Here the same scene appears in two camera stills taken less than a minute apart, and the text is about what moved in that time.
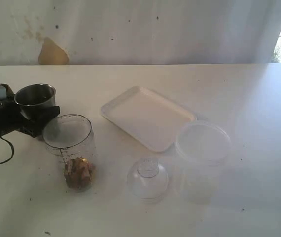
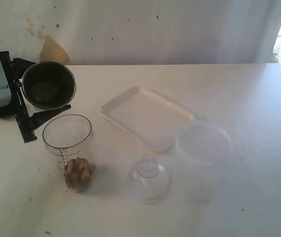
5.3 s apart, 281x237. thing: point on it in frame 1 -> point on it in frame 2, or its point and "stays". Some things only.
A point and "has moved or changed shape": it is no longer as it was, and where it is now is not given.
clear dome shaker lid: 147,180 stays
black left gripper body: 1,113 -> 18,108
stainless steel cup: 35,99 has moved or changed shape
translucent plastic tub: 201,148 stays
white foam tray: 151,118 stays
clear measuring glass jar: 69,139 stays
